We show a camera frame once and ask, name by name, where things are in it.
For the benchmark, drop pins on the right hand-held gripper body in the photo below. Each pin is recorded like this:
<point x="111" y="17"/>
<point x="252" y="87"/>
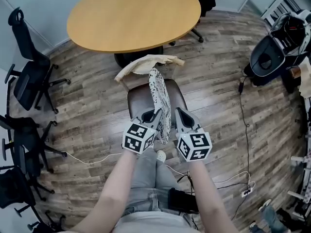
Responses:
<point x="194" y="145"/>

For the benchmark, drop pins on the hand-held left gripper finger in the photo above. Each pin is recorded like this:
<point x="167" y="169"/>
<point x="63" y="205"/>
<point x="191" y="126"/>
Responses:
<point x="156" y="122"/>
<point x="138" y="117"/>

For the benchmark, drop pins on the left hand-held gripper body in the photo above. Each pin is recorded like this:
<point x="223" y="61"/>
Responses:
<point x="137" y="139"/>

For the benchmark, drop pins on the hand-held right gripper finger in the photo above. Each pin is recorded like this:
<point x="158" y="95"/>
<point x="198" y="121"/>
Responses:
<point x="196" y="122"/>
<point x="179" y="125"/>

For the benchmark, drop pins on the wooden chair with brown seat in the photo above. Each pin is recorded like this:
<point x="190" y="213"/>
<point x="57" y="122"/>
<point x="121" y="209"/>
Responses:
<point x="138" y="98"/>

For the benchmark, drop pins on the round floral cushion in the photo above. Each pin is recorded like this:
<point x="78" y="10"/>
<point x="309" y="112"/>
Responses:
<point x="161" y="98"/>

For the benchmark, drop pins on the person's right forearm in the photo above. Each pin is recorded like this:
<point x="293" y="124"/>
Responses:
<point x="204" y="186"/>

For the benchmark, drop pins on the person's left forearm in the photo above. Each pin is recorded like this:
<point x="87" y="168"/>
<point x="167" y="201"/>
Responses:
<point x="116" y="181"/>

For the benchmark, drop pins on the person's right white shoe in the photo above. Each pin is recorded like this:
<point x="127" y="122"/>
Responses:
<point x="161" y="155"/>

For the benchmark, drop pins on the person's grey jeans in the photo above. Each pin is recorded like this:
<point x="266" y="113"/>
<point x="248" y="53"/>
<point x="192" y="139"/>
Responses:
<point x="145" y="178"/>

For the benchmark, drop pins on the person's black waist pouch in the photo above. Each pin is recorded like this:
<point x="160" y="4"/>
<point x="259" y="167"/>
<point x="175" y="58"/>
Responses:
<point x="182" y="200"/>

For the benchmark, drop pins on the black power adapter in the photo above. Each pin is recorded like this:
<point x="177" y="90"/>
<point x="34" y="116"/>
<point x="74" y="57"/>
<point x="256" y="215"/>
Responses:
<point x="241" y="87"/>

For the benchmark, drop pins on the white power strip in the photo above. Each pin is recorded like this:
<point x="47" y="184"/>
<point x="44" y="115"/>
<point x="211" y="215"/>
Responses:
<point x="246" y="192"/>

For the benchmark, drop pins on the person's grey shirt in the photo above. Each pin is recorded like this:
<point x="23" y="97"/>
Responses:
<point x="155" y="223"/>

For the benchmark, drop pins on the oval wooden table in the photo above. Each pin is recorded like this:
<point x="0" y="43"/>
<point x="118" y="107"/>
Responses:
<point x="133" y="16"/>

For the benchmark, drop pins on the pale wooden rack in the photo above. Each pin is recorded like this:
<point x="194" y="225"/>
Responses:
<point x="300" y="176"/>

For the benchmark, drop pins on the beige cloth on rack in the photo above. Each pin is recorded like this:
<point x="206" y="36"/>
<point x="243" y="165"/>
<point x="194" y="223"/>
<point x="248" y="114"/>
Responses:
<point x="305" y="81"/>

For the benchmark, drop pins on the metal frame shelf rack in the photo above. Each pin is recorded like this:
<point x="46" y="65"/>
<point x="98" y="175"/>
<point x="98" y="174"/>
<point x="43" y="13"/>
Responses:
<point x="279" y="4"/>

